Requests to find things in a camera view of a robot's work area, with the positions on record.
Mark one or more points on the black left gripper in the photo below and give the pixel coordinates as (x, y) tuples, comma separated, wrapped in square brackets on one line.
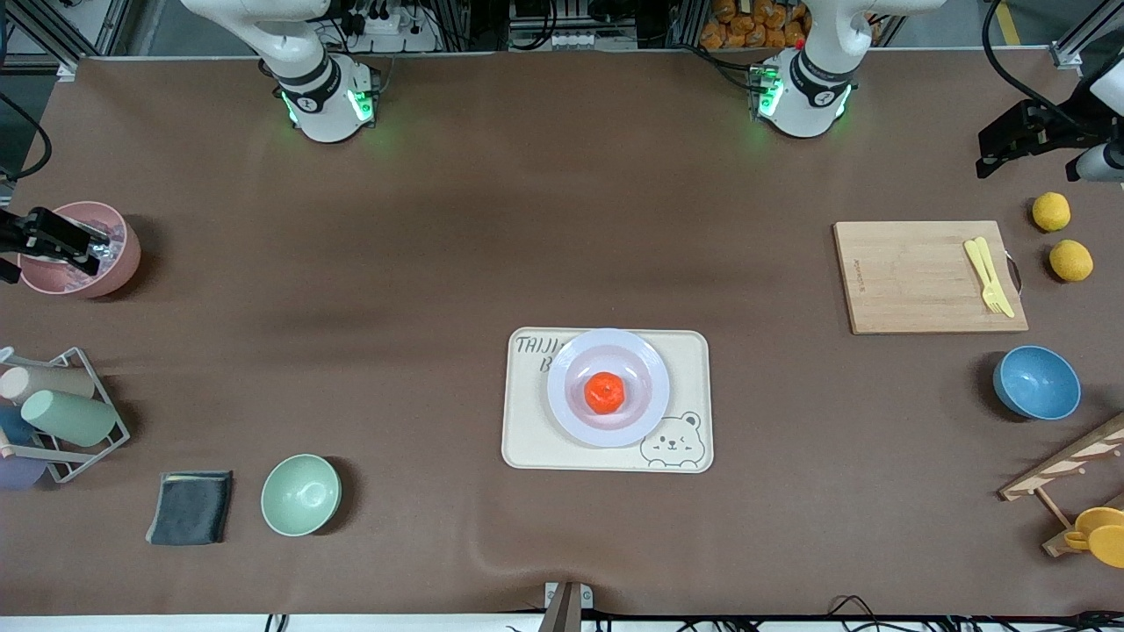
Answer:
[(1060, 123)]

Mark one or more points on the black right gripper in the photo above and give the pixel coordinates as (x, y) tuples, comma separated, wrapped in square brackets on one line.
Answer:
[(18, 230)]

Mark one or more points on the white round plate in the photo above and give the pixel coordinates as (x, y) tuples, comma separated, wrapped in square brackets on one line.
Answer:
[(641, 412)]

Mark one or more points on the orange fruit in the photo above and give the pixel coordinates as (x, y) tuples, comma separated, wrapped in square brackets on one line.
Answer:
[(605, 393)]

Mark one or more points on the metal scoop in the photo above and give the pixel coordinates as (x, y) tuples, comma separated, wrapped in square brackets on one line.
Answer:
[(104, 241)]

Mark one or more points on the pink bowl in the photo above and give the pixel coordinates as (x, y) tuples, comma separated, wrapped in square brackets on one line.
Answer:
[(79, 283)]

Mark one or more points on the yellow lemon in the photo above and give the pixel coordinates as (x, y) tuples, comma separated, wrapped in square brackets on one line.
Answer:
[(1071, 261), (1051, 211)]

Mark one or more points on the beige cup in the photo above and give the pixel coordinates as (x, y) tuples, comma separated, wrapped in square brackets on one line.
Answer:
[(48, 383)]

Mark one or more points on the yellow plastic fork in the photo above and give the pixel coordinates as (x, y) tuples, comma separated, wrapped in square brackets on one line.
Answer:
[(990, 285)]

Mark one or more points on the wooden cutting board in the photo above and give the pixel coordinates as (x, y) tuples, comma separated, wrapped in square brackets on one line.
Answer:
[(922, 281)]

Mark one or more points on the mint green cup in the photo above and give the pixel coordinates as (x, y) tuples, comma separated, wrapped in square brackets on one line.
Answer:
[(68, 418)]

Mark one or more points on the blue cup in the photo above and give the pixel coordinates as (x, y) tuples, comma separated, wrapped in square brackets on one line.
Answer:
[(13, 426)]

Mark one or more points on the purple cup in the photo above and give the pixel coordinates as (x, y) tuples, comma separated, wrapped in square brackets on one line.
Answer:
[(19, 472)]

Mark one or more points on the blue bowl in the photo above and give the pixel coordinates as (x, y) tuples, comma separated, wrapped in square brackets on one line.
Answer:
[(1038, 383)]

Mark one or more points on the bag of orange bread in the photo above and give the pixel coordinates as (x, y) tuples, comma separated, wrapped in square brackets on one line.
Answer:
[(755, 25)]

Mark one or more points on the dark grey folded cloth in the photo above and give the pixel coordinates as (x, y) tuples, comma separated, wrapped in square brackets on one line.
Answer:
[(190, 507)]

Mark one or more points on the wooden rack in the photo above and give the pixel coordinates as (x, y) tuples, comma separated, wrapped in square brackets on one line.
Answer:
[(1067, 461)]

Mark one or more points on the green bowl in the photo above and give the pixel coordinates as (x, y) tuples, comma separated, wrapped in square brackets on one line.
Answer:
[(300, 495)]

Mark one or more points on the yellow cup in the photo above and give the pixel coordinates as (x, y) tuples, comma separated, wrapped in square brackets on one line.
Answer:
[(1099, 520), (1110, 548)]

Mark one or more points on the cream bear print tray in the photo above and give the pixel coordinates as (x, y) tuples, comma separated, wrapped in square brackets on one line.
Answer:
[(685, 360)]

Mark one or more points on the white power strip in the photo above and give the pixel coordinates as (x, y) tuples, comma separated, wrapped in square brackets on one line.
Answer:
[(594, 39)]

